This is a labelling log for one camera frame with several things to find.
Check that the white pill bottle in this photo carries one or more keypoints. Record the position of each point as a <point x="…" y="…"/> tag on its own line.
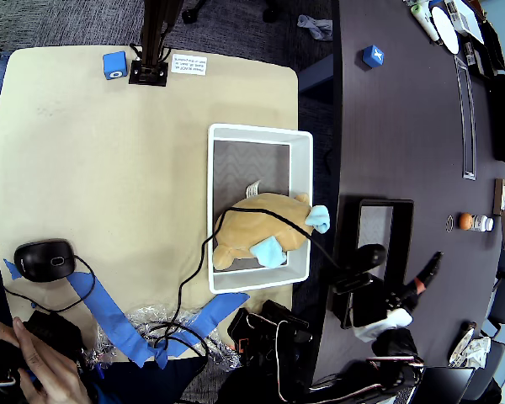
<point x="483" y="222"/>

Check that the grey cloth on floor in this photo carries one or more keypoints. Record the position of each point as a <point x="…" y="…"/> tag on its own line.
<point x="317" y="26"/>

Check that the white printed paper label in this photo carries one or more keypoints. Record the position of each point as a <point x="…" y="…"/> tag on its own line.
<point x="189" y="65"/>

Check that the orange mandarin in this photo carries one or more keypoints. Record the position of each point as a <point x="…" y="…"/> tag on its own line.
<point x="466" y="221"/>

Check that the black laptop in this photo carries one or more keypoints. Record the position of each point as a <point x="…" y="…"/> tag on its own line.
<point x="444" y="385"/>

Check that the brown cardboard box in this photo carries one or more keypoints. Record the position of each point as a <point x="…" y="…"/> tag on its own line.
<point x="498" y="198"/>

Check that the tan plush toy blue ears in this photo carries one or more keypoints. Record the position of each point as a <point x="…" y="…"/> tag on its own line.
<point x="256" y="227"/>

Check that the black tray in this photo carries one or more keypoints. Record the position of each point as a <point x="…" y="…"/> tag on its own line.
<point x="404" y="235"/>

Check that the black camera stand pole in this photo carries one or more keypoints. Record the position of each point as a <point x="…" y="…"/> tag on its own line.
<point x="155" y="42"/>

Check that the black computer mouse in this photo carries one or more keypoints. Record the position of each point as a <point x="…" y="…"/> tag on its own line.
<point x="44" y="260"/>

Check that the short blue tape strip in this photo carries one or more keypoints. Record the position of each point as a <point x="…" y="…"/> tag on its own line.
<point x="219" y="307"/>

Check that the person's bare hand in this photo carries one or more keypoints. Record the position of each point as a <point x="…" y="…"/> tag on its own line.
<point x="52" y="379"/>

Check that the long blue tape strip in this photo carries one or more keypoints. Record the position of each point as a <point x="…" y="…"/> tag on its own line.
<point x="109" y="315"/>

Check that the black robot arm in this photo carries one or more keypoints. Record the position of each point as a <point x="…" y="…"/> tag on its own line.
<point x="397" y="347"/>

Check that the beige rubber band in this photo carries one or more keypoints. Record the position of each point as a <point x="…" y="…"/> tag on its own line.
<point x="445" y="223"/>

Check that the blue cube white X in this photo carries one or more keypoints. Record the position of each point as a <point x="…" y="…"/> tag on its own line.
<point x="372" y="56"/>

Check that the crumpled white tissue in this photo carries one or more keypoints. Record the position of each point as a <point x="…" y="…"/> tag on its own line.
<point x="477" y="351"/>

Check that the small blue tape piece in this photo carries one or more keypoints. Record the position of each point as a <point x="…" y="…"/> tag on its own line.
<point x="12" y="269"/>

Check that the round white plate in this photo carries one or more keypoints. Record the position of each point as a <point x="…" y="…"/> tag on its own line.
<point x="444" y="29"/>

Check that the white plastic bin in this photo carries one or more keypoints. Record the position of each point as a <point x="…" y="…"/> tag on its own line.
<point x="301" y="202"/>

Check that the white tube green cap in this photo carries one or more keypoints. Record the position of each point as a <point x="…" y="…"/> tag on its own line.
<point x="425" y="23"/>

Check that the blue cube white O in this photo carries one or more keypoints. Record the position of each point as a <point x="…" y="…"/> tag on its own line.
<point x="115" y="66"/>

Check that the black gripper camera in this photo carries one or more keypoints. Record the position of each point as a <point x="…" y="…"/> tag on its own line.
<point x="353" y="283"/>

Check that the clear crumpled plastic wrap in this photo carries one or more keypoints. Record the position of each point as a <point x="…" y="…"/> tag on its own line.
<point x="151" y="315"/>

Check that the brown marker tip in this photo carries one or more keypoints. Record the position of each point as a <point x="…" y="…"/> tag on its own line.
<point x="471" y="326"/>

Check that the black tool orange tip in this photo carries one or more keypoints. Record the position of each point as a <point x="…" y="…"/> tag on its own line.
<point x="429" y="271"/>

